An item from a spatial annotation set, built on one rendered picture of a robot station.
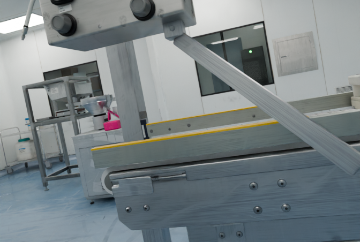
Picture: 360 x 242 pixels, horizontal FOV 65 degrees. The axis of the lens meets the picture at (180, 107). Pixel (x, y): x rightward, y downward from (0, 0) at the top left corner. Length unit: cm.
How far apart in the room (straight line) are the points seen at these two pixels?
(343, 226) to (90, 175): 289
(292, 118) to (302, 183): 14
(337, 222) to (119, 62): 59
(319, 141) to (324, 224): 22
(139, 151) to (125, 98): 33
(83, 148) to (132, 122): 244
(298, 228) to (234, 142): 18
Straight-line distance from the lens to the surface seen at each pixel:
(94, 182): 324
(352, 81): 69
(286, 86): 555
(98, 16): 45
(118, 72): 78
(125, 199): 50
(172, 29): 44
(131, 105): 77
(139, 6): 40
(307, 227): 53
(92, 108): 329
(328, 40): 573
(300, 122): 34
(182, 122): 71
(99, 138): 308
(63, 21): 45
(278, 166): 44
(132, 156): 47
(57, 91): 427
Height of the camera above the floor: 102
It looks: 3 degrees down
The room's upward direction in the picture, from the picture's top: 11 degrees counter-clockwise
